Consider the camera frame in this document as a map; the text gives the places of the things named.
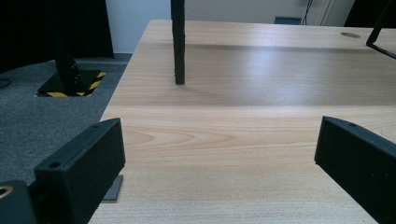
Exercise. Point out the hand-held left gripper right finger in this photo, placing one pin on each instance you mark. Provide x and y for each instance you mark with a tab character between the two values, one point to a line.
358	161

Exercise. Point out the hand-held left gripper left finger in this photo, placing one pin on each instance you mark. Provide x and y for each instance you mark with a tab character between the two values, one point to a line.
84	168

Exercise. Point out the grey table foot plate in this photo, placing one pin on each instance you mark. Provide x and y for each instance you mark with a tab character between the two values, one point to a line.
113	189

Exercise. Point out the black stand base with hazard tape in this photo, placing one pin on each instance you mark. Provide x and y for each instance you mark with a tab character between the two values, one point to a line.
70	77

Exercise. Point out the black curtain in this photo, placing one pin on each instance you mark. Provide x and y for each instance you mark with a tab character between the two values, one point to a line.
25	31

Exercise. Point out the dark chair back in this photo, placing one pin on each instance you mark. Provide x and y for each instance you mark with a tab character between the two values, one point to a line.
288	20

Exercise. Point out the black upright post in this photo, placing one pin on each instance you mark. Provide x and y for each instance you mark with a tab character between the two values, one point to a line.
179	40

